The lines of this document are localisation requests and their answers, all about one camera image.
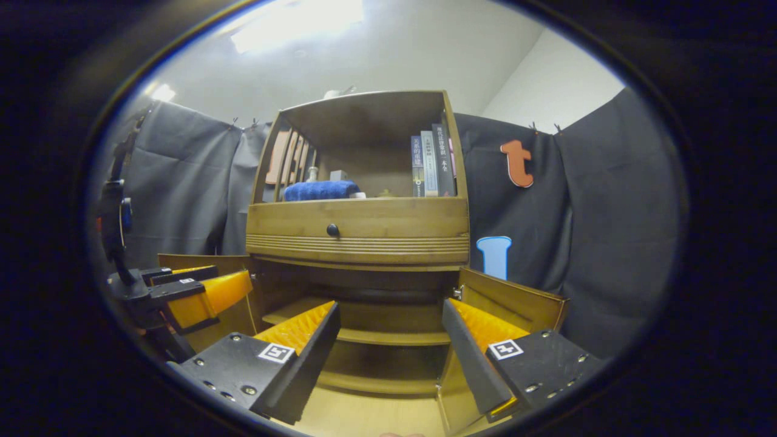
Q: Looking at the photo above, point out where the black backdrop cloth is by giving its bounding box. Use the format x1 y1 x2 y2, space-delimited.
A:
91 88 690 362

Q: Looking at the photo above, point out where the light blue grey book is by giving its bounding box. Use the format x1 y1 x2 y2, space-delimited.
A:
421 130 439 197

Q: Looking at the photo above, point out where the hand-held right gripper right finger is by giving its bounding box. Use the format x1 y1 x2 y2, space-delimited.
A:
441 297 605 424

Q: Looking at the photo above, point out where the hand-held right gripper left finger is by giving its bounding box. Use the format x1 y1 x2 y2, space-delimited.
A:
167 299 342 425

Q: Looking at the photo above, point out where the blue folded towel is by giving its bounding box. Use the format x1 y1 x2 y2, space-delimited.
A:
283 180 361 202

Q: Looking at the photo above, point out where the wooden drawer with black knob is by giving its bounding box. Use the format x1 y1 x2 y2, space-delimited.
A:
245 196 471 266

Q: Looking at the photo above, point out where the small ceiling light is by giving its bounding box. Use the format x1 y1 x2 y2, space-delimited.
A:
144 83 178 104

